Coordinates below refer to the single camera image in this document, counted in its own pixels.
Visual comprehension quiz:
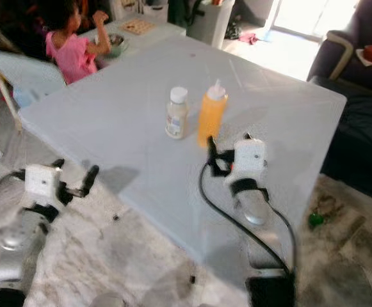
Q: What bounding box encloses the orange squeeze bottle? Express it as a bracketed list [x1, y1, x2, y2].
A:
[197, 79, 228, 149]

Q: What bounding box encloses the white-capped pale bottle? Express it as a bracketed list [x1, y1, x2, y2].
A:
[165, 86, 190, 140]

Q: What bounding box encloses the large white plastic table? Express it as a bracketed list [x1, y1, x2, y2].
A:
[18, 35, 348, 285]

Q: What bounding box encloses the light blue plastic chair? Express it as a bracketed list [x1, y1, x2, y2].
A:
[0, 51, 68, 109]

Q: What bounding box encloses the pink cloth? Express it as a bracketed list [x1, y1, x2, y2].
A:
[237, 32, 260, 45]

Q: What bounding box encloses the child in pink dress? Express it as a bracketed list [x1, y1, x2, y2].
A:
[42, 0, 113, 85]

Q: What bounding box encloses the small green object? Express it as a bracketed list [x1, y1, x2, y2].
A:
[307, 211, 326, 229]

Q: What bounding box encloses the grey bin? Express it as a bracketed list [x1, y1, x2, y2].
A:
[187, 0, 238, 49]

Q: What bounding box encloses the metal bowl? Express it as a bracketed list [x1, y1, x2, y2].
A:
[106, 33, 129, 58]

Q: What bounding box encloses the tan patterned board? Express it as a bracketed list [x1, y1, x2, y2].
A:
[122, 18, 158, 36]

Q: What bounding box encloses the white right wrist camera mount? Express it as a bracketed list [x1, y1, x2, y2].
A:
[224, 138, 268, 186]

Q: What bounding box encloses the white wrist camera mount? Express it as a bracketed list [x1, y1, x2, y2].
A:
[24, 164, 63, 205]
[224, 138, 268, 186]

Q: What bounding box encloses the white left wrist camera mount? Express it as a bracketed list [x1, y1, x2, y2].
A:
[24, 164, 63, 205]

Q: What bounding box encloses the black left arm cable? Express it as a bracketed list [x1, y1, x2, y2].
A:
[0, 169, 28, 212]

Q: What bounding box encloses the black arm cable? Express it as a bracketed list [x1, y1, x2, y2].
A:
[0, 169, 28, 212]
[198, 160, 299, 277]

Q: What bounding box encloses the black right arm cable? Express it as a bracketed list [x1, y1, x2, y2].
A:
[198, 160, 299, 277]

